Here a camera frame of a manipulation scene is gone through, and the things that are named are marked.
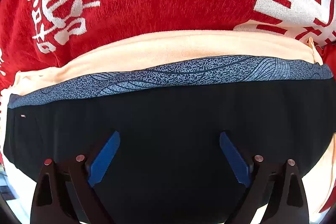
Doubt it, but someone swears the black pants blue waistband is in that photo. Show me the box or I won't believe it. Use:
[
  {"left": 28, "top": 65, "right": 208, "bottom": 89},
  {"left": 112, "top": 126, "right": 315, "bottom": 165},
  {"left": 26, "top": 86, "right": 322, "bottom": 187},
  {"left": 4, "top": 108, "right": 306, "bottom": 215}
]
[{"left": 3, "top": 55, "right": 335, "bottom": 223}]

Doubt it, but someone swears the cream sofa cushion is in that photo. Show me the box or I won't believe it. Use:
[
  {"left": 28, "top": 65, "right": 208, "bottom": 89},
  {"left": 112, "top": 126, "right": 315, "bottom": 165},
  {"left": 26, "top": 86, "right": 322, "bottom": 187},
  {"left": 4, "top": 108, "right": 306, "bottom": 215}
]
[{"left": 1, "top": 30, "right": 335, "bottom": 223}]

